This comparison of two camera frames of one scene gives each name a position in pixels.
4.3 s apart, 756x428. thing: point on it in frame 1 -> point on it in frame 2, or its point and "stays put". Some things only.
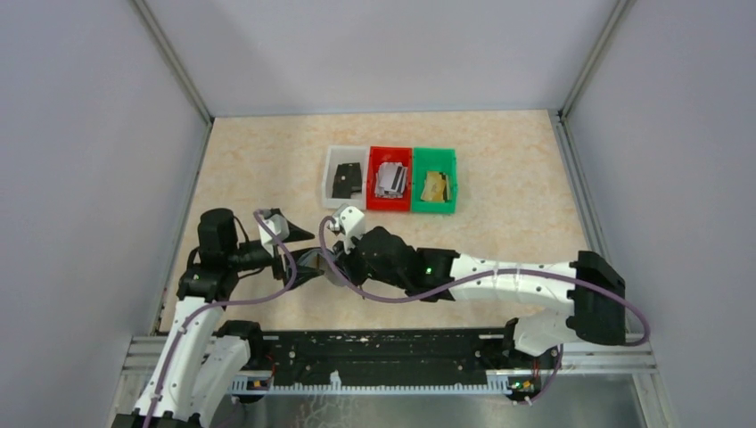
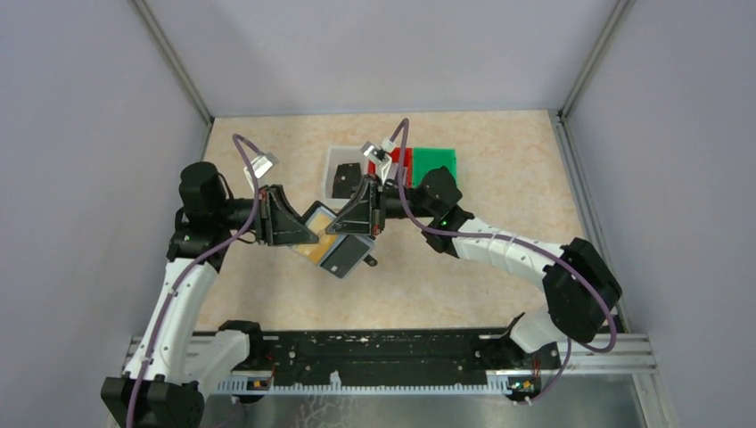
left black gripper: [297, 234] -> [279, 223]
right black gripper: [345, 263] -> [365, 212]
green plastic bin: [432, 160] stays put
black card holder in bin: [347, 180] stays put
